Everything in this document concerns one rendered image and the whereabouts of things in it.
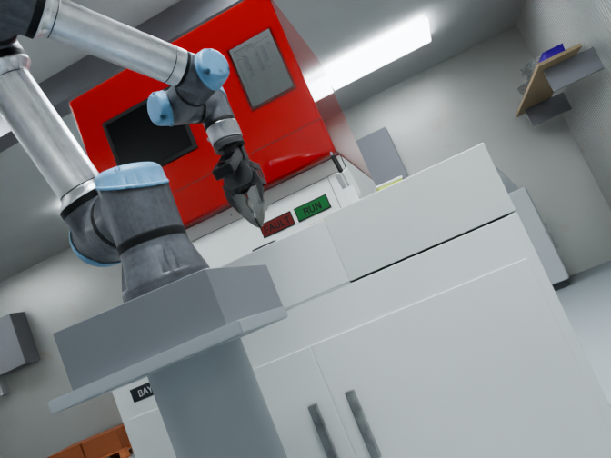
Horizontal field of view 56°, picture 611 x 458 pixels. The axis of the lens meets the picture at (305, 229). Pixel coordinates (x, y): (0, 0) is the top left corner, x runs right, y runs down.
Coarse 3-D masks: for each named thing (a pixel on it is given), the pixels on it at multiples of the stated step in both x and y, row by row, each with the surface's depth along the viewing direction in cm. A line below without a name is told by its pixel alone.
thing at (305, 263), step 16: (320, 224) 119; (288, 240) 120; (304, 240) 120; (320, 240) 119; (256, 256) 122; (272, 256) 121; (288, 256) 120; (304, 256) 119; (320, 256) 118; (336, 256) 118; (272, 272) 121; (288, 272) 120; (304, 272) 119; (320, 272) 118; (336, 272) 117; (288, 288) 120; (304, 288) 119; (320, 288) 118; (288, 304) 120
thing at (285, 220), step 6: (282, 216) 186; (288, 216) 186; (270, 222) 187; (276, 222) 187; (282, 222) 186; (288, 222) 186; (264, 228) 188; (270, 228) 187; (276, 228) 187; (282, 228) 186; (264, 234) 188
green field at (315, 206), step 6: (318, 198) 183; (324, 198) 183; (306, 204) 184; (312, 204) 184; (318, 204) 183; (324, 204) 183; (300, 210) 185; (306, 210) 184; (312, 210) 184; (318, 210) 183; (300, 216) 185; (306, 216) 184
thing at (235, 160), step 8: (232, 152) 128; (240, 152) 130; (224, 160) 125; (232, 160) 122; (240, 160) 127; (216, 168) 121; (224, 168) 120; (232, 168) 120; (216, 176) 121; (224, 176) 121
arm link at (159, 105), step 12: (156, 96) 121; (168, 96) 121; (156, 108) 122; (168, 108) 121; (180, 108) 121; (192, 108) 121; (204, 108) 127; (156, 120) 123; (168, 120) 122; (180, 120) 124; (192, 120) 127
